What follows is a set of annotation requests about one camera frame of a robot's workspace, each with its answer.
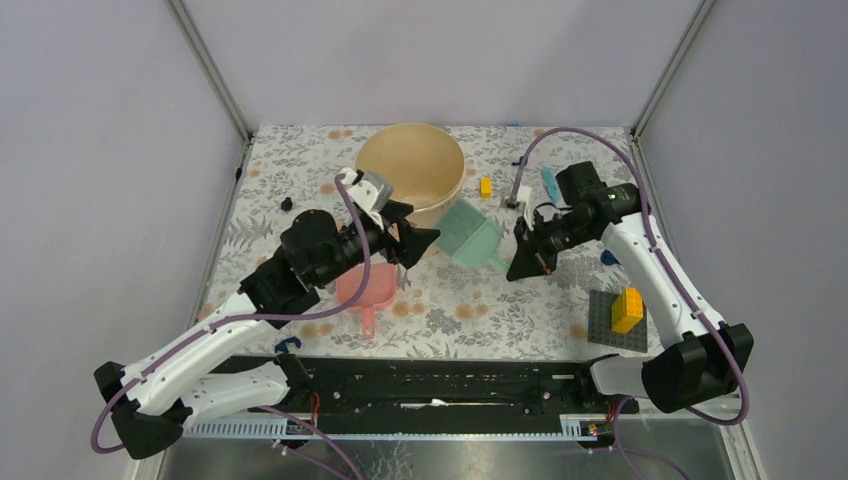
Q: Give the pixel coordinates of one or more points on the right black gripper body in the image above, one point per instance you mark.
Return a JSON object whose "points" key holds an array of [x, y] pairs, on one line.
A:
{"points": [[557, 235]]}

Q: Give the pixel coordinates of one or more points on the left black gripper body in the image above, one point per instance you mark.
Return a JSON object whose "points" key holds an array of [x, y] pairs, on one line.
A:
{"points": [[353, 252]]}

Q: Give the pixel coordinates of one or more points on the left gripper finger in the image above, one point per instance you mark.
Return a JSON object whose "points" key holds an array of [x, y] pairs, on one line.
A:
{"points": [[396, 213], [410, 244]]}

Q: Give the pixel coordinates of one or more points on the green hand brush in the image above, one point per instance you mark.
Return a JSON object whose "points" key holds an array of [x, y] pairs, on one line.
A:
{"points": [[469, 237]]}

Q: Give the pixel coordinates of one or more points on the pink plastic dustpan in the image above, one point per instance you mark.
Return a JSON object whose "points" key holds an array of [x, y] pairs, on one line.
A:
{"points": [[379, 293]]}

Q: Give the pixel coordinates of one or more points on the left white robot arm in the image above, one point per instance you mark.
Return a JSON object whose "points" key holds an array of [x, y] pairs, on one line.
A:
{"points": [[150, 403]]}

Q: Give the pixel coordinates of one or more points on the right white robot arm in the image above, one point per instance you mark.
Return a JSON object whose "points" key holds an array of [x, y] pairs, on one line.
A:
{"points": [[703, 357]]}

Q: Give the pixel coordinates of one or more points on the teal paper scrap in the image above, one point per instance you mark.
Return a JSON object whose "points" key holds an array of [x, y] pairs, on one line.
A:
{"points": [[551, 186]]}

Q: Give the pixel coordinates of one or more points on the beige plastic bucket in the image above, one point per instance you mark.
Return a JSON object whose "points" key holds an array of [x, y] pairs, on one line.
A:
{"points": [[425, 165]]}

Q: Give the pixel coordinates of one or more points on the small yellow block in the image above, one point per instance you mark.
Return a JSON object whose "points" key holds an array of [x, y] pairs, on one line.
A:
{"points": [[485, 187]]}

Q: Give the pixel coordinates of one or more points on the grey lego baseplate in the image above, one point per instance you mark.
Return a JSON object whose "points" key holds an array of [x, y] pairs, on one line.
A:
{"points": [[600, 325]]}

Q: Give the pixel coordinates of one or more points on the yellow lego brick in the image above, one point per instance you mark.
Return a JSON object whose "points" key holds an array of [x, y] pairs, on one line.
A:
{"points": [[627, 311]]}

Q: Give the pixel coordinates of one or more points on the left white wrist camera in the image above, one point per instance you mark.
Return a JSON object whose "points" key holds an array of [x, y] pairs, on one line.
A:
{"points": [[369, 190]]}

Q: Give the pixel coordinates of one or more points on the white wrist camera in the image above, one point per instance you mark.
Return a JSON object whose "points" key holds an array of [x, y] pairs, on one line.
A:
{"points": [[369, 190], [522, 204]]}

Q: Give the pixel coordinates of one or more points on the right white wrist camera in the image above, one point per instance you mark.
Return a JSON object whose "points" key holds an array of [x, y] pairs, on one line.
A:
{"points": [[522, 204]]}

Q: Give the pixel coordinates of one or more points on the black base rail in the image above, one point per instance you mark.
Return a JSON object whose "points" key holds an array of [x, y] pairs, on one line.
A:
{"points": [[371, 396]]}

